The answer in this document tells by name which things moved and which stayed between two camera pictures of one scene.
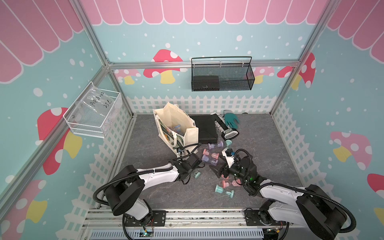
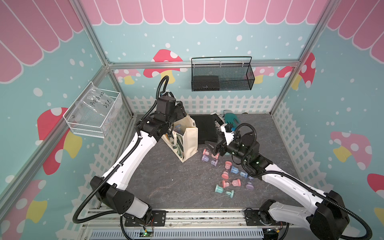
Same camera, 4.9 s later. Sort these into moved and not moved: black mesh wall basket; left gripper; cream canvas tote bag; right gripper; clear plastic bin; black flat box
Moved: right gripper; left gripper
Not moved: cream canvas tote bag; black flat box; black mesh wall basket; clear plastic bin
